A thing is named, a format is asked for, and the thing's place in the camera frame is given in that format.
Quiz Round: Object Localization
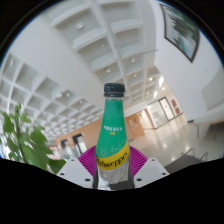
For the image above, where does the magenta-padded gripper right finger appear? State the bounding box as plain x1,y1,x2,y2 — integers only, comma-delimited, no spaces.
128,145,170,189

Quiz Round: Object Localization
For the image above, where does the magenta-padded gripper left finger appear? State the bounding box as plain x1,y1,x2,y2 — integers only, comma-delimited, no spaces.
56,145,100,189

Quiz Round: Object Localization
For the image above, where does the green drink bottle yellow label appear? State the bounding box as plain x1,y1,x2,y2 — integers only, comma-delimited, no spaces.
94,82,131,191

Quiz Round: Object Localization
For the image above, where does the group of black chairs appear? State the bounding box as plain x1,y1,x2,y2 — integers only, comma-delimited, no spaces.
179,147,209,165

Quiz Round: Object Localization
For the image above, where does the green leafy potted plant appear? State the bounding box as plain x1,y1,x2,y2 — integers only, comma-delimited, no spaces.
0,103,67,174

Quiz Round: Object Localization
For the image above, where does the glass double door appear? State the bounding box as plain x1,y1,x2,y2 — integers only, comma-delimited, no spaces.
146,96,176,129

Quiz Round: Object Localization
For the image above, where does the framed landscape painting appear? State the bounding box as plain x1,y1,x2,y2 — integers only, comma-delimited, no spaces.
159,3,201,63

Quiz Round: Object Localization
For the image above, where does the group of ceiling lights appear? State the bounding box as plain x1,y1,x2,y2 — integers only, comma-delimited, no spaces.
53,21,168,104

